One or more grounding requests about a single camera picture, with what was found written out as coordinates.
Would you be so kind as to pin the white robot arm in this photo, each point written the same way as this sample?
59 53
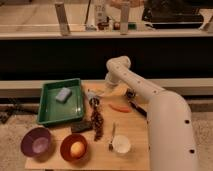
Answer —
172 145

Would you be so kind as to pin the green plastic tray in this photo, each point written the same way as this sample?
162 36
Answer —
51 112

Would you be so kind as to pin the orange carrot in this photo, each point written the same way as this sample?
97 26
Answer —
120 108

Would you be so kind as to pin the blue sponge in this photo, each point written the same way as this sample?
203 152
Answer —
63 94

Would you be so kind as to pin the wooden table board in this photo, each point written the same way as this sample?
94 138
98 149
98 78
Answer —
98 157

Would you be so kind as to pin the dark scrub pad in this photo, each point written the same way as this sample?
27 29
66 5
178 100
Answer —
81 126

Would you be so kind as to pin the white cup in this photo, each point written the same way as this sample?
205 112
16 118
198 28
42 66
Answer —
121 144

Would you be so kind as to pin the metal fork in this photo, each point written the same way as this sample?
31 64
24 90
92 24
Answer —
110 146

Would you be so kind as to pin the white carton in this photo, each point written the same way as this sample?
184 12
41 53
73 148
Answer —
100 11

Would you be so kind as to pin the yellow lemon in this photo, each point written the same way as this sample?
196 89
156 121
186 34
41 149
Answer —
77 149

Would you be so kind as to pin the orange bowl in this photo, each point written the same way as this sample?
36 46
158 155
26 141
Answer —
66 145

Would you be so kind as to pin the purple bowl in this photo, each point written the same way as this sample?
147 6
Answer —
36 142

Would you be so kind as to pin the black case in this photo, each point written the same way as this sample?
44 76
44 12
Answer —
171 14

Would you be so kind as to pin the grey post right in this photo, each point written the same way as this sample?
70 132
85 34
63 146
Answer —
124 17

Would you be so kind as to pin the grey post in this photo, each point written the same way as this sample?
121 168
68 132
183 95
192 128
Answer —
62 19
124 17

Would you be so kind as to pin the grey post left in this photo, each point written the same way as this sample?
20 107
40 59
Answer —
62 19

